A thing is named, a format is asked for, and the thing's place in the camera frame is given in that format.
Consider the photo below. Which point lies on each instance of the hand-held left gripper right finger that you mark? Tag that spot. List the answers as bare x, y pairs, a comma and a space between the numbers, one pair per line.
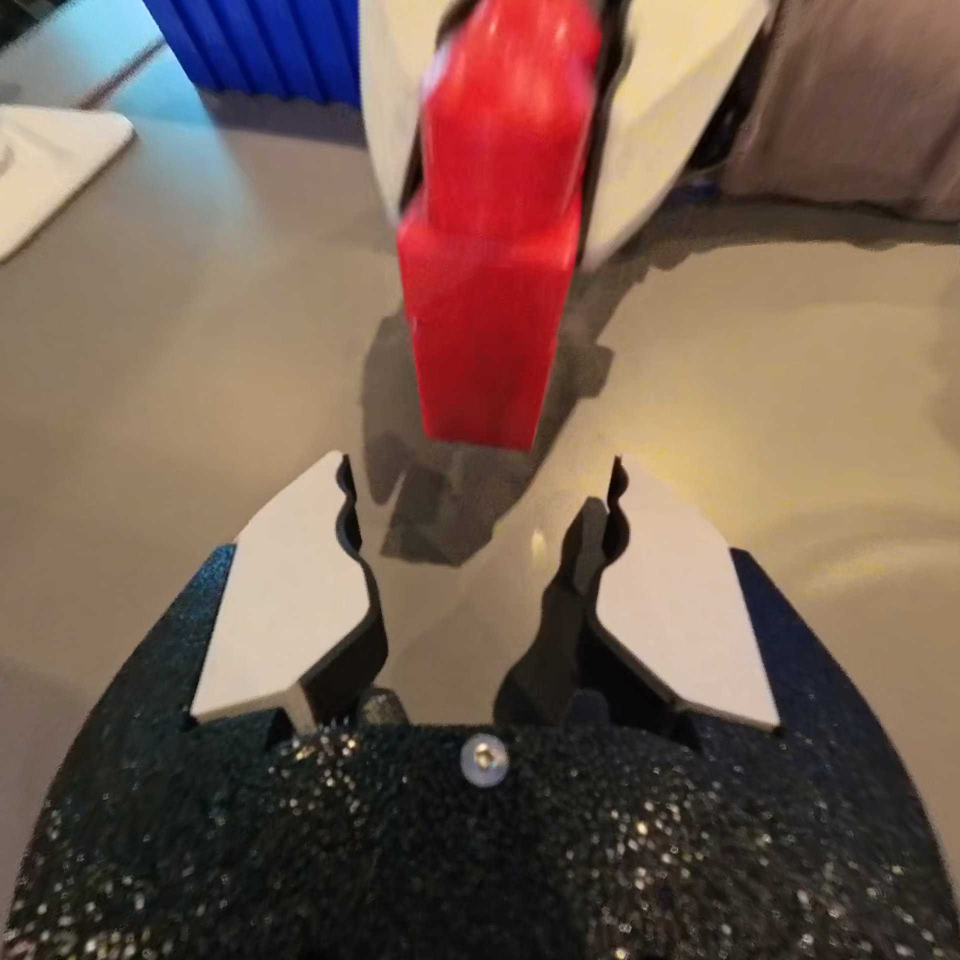
675, 622

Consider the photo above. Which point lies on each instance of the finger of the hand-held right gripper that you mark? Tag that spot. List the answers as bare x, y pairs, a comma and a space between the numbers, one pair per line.
675, 97
390, 90

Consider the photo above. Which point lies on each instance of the blue plastic bin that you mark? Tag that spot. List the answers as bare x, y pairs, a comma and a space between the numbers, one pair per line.
255, 45

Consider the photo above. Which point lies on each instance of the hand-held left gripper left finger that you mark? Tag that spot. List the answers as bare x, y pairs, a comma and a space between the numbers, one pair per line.
292, 600

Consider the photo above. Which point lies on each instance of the instruction board stand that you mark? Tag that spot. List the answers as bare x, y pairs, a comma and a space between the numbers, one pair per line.
52, 165

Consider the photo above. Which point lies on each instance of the red mega block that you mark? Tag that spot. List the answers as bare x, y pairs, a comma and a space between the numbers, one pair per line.
487, 315

